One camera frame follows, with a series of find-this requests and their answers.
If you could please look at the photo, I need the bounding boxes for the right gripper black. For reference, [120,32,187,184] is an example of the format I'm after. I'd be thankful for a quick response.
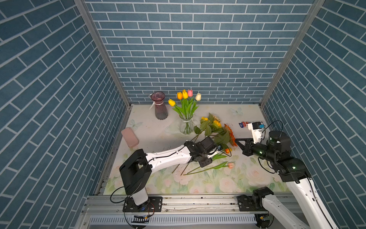
[234,137,275,163]

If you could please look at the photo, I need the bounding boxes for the white tulip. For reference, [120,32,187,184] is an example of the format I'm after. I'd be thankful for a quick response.
[187,93,202,132]

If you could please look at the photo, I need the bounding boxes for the orange yellow tulip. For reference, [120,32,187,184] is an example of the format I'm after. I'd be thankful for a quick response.
[181,89,190,132]

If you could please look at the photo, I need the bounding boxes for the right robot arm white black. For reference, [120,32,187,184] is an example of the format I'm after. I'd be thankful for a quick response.
[235,130,337,229]

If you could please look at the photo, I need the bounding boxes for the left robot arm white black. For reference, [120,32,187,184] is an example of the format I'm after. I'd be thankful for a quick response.
[110,136,222,213]

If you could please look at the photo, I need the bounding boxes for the clear glass vase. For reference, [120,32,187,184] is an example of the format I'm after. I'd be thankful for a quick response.
[179,115,193,135]

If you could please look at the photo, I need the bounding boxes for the yellow sunflower left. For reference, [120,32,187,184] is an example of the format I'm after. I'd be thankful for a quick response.
[192,117,210,142]

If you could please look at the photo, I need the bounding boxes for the yellow sunflower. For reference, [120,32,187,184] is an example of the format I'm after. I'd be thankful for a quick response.
[203,119,223,136]
[192,117,210,142]

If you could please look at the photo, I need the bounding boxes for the yellow sunflower right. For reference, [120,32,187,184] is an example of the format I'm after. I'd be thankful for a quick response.
[203,119,223,136]

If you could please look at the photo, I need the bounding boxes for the light pink tulip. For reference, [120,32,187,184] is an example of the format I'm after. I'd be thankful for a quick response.
[185,162,235,176]

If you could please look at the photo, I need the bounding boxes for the orange gerbera lower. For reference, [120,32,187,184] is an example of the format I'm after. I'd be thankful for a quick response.
[229,134,238,147]

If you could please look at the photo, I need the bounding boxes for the orange gerbera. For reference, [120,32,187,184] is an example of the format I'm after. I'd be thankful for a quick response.
[224,124,234,135]
[229,134,238,147]

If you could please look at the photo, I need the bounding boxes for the orange gerbera upper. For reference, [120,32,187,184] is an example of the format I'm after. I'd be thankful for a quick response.
[224,124,234,135]

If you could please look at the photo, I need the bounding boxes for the beige daisy flower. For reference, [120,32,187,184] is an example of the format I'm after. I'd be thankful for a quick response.
[214,115,221,122]

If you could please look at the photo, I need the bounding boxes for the purple glass vase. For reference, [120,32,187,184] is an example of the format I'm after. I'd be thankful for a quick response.
[149,91,168,120]

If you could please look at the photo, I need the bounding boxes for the pink rectangular box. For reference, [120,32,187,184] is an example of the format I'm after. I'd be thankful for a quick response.
[121,127,139,148]

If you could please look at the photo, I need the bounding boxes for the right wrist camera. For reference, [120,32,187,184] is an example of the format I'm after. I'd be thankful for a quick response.
[248,122,265,144]

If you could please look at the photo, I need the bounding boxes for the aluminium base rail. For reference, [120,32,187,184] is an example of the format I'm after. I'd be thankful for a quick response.
[76,193,275,229]

